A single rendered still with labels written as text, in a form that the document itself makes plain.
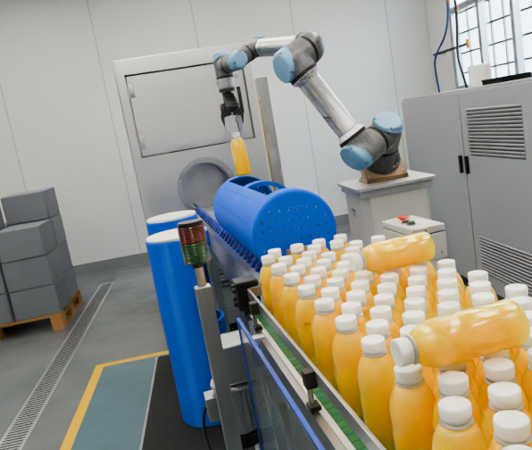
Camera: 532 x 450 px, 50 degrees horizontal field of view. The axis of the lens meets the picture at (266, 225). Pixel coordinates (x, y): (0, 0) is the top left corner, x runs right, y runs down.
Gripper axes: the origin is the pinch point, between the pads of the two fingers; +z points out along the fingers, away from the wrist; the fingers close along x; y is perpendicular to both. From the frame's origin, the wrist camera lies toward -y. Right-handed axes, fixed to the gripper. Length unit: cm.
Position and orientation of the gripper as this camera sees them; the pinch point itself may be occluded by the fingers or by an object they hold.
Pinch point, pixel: (235, 134)
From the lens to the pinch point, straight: 257.2
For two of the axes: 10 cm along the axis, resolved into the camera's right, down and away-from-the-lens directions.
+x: -9.6, 1.9, -2.0
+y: -2.3, -1.3, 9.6
